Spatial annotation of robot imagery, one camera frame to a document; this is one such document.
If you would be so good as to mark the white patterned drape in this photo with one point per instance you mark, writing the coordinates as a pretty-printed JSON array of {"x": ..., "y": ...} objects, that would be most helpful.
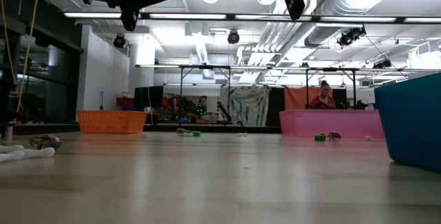
[{"x": 246, "y": 105}]

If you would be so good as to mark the black background robot arm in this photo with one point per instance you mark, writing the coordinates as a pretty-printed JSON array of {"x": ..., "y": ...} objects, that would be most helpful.
[{"x": 224, "y": 112}]

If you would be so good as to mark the black ceiling spotlight cluster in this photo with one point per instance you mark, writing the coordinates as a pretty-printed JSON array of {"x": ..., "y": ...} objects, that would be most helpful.
[{"x": 351, "y": 36}]

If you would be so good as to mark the pink plastic bin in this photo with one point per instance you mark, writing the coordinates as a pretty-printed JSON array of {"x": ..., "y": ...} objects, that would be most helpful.
[{"x": 330, "y": 122}]

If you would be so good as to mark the orange cloth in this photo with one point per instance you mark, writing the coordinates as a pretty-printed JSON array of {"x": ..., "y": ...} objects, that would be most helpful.
[{"x": 298, "y": 96}]

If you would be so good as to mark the black monitor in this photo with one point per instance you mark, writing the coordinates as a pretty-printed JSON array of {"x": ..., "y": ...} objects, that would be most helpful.
[{"x": 149, "y": 97}]

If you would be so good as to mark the person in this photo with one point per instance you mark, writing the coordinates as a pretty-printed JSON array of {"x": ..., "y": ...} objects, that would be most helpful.
[
  {"x": 201, "y": 107},
  {"x": 323, "y": 96}
]

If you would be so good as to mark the black metal stand frame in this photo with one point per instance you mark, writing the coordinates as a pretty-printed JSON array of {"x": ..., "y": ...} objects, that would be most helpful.
[
  {"x": 229, "y": 93},
  {"x": 354, "y": 86}
]

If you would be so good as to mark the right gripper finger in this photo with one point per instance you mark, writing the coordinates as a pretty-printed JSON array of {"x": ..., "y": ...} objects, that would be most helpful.
[{"x": 295, "y": 7}]

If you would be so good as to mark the orange plastic basket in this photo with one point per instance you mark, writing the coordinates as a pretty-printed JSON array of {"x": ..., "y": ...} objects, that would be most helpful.
[{"x": 112, "y": 122}]

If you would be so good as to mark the green plastic finger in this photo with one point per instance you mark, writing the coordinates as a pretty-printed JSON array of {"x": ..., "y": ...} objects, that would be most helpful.
[
  {"x": 320, "y": 137},
  {"x": 196, "y": 133}
]

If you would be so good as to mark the LED light bar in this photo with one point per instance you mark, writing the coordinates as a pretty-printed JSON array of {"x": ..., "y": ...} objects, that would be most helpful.
[{"x": 262, "y": 17}]

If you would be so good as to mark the teal plastic bin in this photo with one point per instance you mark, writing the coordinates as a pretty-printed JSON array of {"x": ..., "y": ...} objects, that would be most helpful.
[{"x": 413, "y": 124}]

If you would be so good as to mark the red box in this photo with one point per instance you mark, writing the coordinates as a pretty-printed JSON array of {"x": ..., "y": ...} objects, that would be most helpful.
[{"x": 124, "y": 102}]

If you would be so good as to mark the black curtain panel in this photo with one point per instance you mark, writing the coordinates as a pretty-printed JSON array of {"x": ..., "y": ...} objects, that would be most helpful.
[{"x": 275, "y": 107}]

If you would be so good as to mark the silver metal cylinder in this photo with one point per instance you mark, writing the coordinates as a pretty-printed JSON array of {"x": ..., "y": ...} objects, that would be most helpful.
[{"x": 8, "y": 131}]

